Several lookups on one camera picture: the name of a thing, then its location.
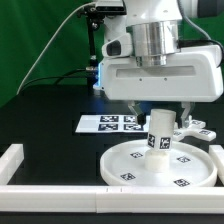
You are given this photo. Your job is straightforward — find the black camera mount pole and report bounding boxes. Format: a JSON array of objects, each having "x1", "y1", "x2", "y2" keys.
[{"x1": 77, "y1": 0, "x2": 126, "y2": 96}]

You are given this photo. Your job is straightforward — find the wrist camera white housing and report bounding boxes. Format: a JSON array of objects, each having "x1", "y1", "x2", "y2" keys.
[{"x1": 102, "y1": 33, "x2": 133, "y2": 58}]

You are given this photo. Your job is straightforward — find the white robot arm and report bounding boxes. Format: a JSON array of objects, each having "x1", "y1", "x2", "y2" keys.
[{"x1": 94, "y1": 0, "x2": 224, "y2": 127}]

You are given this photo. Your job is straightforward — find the black cable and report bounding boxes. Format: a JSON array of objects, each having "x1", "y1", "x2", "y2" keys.
[{"x1": 19, "y1": 68, "x2": 94, "y2": 93}]

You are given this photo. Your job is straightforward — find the white marker sheet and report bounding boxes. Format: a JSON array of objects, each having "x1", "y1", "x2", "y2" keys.
[{"x1": 76, "y1": 115, "x2": 149, "y2": 133}]

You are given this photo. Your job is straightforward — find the white round table top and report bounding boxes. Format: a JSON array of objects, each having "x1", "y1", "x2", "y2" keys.
[{"x1": 100, "y1": 140, "x2": 217, "y2": 187}]

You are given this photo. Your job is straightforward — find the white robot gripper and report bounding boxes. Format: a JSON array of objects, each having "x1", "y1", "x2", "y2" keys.
[{"x1": 100, "y1": 45, "x2": 223, "y2": 128}]

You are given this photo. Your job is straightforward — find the grey cable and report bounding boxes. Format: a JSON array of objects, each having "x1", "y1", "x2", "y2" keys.
[{"x1": 15, "y1": 3, "x2": 98, "y2": 97}]

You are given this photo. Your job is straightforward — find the white U-shaped frame fence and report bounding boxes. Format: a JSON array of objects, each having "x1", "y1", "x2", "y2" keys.
[{"x1": 0, "y1": 144, "x2": 224, "y2": 214}]

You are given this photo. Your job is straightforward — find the white cross-shaped table base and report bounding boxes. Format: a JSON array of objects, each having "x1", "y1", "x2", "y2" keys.
[{"x1": 173, "y1": 116, "x2": 216, "y2": 142}]

